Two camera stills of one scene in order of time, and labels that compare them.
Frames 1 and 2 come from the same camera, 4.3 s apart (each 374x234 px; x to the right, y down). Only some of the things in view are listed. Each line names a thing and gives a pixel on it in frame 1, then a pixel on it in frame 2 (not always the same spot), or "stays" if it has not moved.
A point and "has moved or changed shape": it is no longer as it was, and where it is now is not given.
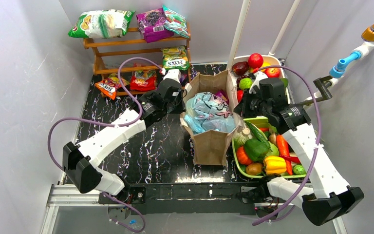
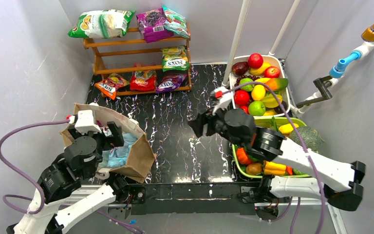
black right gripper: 250,105 → 208,124
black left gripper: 177,99 → 115,136
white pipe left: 241,23 stays
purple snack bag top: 151,25 stays
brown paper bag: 210,147 → 139,156
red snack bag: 143,80 stays
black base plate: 179,198 stays
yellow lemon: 251,70 stays
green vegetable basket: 260,151 stays
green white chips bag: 110,23 stays
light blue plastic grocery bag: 205,111 has moved or changed shape
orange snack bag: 109,85 stays
